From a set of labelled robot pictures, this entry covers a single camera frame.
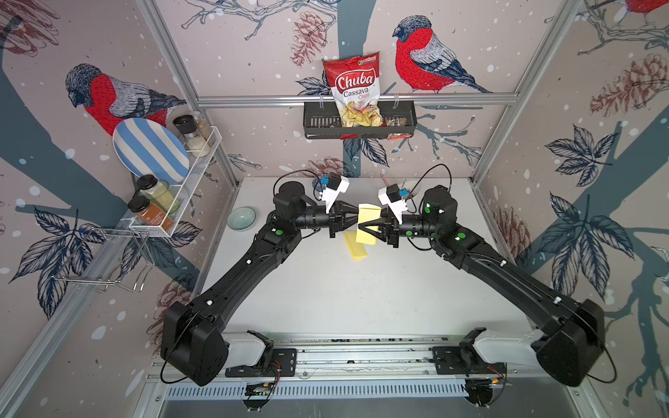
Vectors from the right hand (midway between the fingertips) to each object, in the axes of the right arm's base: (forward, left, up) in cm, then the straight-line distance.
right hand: (361, 223), depth 66 cm
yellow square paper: (+11, 0, -33) cm, 35 cm away
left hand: (0, -2, +4) cm, 4 cm away
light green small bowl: (+22, +48, -29) cm, 60 cm away
